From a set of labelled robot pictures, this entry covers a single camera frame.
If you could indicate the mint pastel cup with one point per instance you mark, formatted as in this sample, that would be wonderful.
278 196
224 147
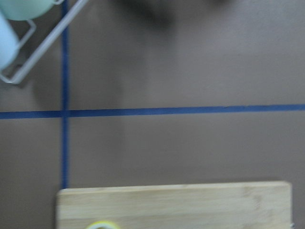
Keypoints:
21 10

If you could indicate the lemon slices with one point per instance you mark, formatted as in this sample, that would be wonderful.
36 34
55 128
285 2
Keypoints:
103 225

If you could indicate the blue pastel cup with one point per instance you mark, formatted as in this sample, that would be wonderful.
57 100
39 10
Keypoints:
9 43

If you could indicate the bamboo cutting board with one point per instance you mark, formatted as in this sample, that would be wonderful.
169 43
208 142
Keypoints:
237 205

